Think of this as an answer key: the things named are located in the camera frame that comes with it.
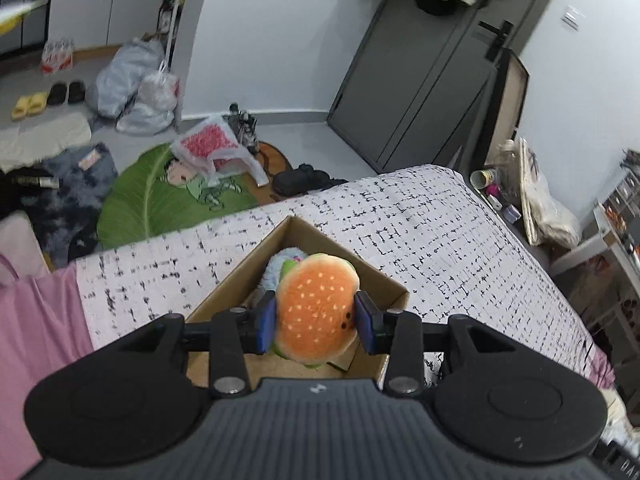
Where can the black slippers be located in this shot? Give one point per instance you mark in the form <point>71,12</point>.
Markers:
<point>67,92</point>

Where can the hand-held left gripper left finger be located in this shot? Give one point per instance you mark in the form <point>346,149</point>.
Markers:
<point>265,321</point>

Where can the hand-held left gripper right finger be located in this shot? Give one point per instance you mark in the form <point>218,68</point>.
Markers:
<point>363,322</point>

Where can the light blue fluffy plush toy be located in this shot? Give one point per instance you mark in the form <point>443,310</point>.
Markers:
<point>274,275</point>

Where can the grey plastic bag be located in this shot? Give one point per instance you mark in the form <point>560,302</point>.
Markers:
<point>125,77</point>

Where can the red and white plastic bag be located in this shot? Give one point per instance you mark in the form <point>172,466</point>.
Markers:
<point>212,152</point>

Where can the brown round mat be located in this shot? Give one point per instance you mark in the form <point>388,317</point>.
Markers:
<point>275,160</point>

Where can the yellow slippers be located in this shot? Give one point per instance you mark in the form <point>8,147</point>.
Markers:
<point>29,105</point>

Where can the beige cloth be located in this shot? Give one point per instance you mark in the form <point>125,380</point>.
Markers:
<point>42,137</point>

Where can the cardboard box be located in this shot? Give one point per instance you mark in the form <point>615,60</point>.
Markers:
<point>310,280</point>

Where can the white shelf with clutter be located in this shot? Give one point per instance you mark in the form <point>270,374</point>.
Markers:
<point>617,220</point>

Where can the wall light switch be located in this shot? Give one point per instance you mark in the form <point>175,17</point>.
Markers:
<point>571,16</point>

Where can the hamburger plush toy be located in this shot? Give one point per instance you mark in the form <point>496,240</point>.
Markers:
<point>315,308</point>

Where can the paper cup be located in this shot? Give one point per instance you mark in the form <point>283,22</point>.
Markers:
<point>482,178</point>

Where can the pack of water bottles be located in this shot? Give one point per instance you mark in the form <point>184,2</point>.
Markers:
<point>57,56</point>

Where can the black bag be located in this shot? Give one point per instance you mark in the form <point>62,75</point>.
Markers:
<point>302,180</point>

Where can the white tote bag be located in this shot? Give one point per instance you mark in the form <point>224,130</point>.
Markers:
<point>547,205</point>

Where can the translucent white plastic bag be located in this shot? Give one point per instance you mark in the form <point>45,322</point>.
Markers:
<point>152,105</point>

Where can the black and white patterned bedspread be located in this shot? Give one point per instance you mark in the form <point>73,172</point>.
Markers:
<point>400,250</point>

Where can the green leaf shaped rug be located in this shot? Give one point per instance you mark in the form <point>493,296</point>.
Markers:
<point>145,195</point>

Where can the grey door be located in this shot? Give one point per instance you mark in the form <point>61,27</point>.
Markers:
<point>415,75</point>

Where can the pink blanket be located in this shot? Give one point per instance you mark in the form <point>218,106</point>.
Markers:
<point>35,340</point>

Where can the blue fluffy rug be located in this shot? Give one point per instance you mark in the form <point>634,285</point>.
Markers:
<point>65,195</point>

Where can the white wardrobe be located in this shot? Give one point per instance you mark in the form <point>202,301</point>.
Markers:
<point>105,2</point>

